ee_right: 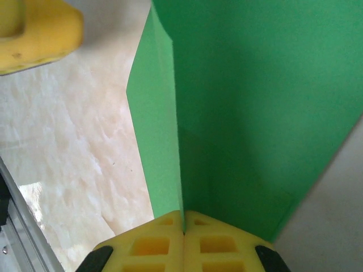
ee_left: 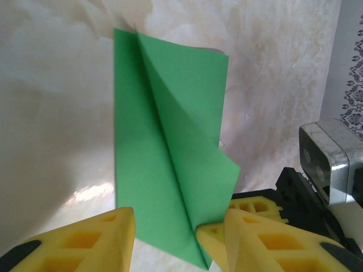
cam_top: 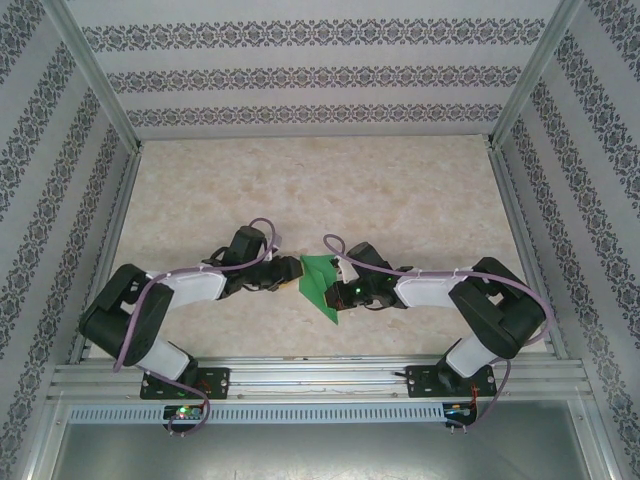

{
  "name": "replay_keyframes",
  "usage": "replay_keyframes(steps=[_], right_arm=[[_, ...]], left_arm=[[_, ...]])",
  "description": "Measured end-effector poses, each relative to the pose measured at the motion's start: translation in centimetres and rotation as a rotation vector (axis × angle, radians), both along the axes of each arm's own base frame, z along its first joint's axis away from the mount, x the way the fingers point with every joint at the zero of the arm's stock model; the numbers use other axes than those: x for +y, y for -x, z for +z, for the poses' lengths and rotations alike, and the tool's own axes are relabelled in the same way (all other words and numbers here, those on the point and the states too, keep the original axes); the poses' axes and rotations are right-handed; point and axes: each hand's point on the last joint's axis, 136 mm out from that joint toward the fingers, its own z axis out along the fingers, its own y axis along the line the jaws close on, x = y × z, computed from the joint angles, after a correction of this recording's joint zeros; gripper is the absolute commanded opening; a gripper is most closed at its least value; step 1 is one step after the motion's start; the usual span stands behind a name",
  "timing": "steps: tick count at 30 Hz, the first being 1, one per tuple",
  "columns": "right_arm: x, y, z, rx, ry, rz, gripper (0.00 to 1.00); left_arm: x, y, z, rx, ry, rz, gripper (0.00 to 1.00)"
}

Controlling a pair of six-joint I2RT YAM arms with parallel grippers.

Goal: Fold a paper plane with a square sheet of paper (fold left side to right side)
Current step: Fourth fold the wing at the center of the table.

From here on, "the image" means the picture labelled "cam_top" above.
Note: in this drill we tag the aluminium side rail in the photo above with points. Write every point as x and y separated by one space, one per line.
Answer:
107 250
527 250

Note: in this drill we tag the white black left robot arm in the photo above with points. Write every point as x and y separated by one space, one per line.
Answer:
195 287

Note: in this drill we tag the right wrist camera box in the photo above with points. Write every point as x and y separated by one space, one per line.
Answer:
346 269

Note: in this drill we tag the aluminium frame post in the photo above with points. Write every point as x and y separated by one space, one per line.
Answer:
92 75
537 75

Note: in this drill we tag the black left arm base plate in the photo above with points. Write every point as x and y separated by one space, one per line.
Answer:
217 382

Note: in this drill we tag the green paper sheet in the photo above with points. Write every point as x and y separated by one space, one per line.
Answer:
312 287

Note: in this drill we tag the small controller board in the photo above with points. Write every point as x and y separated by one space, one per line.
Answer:
182 413
457 411

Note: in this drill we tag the aluminium mounting rail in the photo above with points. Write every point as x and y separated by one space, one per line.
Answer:
320 372

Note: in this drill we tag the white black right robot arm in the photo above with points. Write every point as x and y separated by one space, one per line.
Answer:
425 292

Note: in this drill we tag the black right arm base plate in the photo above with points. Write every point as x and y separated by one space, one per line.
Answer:
422 382

